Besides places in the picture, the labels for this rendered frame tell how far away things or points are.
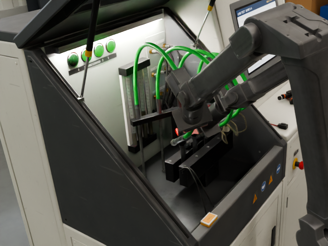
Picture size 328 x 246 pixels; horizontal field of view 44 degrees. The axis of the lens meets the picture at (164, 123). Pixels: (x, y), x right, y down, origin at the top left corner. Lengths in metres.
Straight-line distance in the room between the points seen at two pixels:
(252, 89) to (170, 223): 0.45
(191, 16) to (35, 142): 0.78
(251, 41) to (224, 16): 1.09
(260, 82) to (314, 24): 0.59
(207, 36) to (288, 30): 1.09
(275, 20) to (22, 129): 1.06
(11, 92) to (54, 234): 0.58
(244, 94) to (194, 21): 0.58
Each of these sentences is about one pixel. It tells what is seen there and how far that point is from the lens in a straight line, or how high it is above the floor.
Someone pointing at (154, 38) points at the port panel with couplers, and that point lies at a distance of 1.70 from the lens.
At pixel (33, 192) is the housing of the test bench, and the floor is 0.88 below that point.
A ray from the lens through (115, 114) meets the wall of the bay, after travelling 1.59.
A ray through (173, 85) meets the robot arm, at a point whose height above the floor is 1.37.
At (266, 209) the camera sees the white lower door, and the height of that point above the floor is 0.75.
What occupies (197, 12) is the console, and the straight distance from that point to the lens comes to 1.70.
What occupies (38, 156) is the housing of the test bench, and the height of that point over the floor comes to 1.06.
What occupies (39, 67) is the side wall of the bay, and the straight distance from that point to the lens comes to 1.28.
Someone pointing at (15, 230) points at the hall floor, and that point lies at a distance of 2.99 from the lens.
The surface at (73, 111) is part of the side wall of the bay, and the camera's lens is 1.23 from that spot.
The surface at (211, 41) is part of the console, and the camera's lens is 1.69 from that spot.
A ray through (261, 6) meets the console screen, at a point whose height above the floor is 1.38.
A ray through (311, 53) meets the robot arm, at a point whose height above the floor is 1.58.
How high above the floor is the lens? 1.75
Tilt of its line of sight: 26 degrees down
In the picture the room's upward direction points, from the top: 5 degrees counter-clockwise
